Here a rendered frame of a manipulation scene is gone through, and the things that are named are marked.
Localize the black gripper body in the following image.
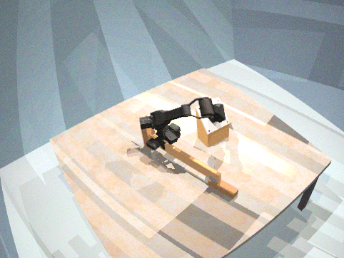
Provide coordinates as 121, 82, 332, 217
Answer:
146, 123, 181, 150

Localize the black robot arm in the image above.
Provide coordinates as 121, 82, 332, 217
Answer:
139, 96, 226, 145

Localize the brown wooden post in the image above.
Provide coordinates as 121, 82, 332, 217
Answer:
141, 128, 238, 199

